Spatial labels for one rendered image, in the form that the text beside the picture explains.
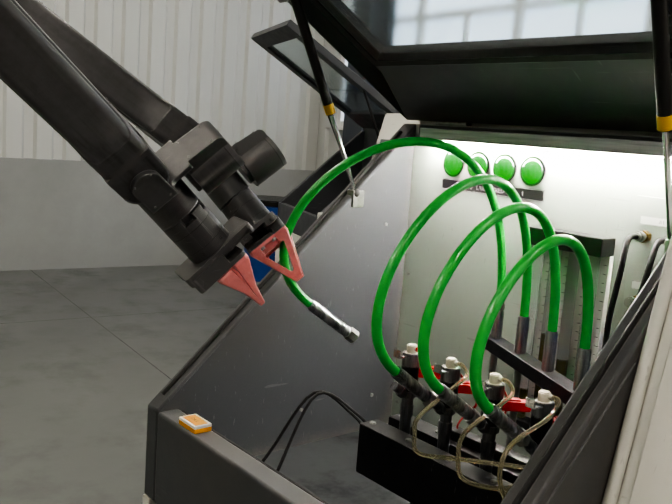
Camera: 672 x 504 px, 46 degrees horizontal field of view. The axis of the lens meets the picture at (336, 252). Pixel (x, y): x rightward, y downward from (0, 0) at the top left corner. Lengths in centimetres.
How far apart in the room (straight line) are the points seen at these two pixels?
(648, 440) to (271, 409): 72
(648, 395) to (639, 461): 8
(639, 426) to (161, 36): 716
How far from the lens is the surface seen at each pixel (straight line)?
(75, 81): 78
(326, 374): 152
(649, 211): 127
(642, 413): 99
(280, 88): 843
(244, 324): 138
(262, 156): 119
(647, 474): 98
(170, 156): 91
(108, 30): 768
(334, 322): 122
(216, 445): 121
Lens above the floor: 142
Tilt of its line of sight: 9 degrees down
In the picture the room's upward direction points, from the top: 4 degrees clockwise
